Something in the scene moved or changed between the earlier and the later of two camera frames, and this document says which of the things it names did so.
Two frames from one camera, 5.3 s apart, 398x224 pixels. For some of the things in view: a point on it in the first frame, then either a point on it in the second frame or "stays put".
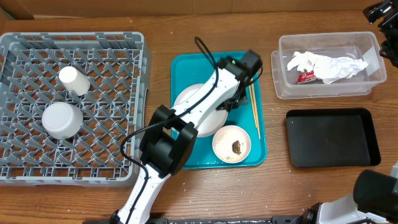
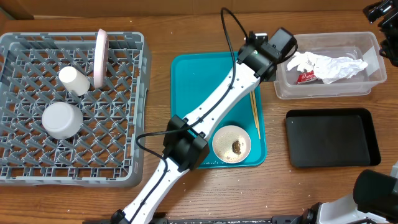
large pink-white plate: [213, 124] → [101, 59]
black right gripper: [387, 23] stays put
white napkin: [331, 70] stays put
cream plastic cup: [73, 80] stays put
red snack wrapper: [308, 78] stays put
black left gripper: [242, 98] → [272, 74]
